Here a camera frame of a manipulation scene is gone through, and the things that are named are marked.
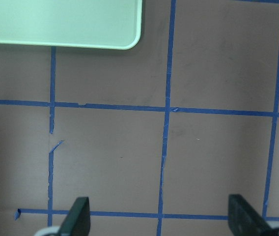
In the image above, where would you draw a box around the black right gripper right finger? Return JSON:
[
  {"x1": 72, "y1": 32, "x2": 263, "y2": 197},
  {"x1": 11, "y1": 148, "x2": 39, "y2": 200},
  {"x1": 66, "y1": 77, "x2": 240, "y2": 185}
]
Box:
[{"x1": 228, "y1": 194, "x2": 269, "y2": 236}]

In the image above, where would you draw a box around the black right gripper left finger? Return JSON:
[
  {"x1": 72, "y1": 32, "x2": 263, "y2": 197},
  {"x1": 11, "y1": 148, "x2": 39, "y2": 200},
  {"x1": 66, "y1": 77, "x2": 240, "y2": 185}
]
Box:
[{"x1": 58, "y1": 197, "x2": 91, "y2": 236}]

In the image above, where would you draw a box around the light green plastic tray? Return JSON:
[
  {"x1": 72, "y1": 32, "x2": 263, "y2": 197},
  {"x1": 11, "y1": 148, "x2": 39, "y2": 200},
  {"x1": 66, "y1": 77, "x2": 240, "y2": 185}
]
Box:
[{"x1": 0, "y1": 0, "x2": 143, "y2": 50}]

